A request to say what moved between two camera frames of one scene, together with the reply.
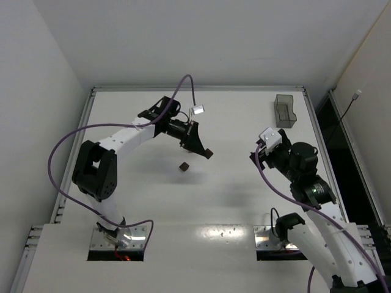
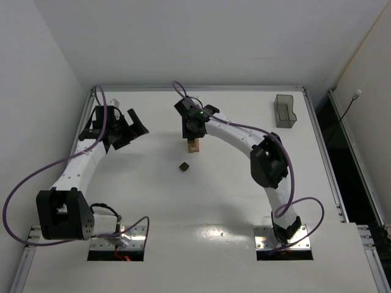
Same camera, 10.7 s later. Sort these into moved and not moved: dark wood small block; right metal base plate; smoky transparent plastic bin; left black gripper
Moved: left black gripper
Not moved: dark wood small block; smoky transparent plastic bin; right metal base plate
